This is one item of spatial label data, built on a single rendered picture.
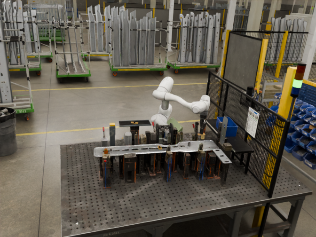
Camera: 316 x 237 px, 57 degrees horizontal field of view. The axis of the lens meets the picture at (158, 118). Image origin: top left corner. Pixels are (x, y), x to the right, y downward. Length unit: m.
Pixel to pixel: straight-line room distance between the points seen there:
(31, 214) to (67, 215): 1.26
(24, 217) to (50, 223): 0.35
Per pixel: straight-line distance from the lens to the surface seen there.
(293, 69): 2.88
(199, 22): 11.11
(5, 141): 5.25
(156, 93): 3.36
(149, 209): 2.84
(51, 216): 3.95
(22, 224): 3.94
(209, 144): 3.39
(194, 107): 2.94
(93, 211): 2.83
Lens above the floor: 2.53
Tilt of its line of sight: 23 degrees down
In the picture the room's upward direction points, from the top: 3 degrees clockwise
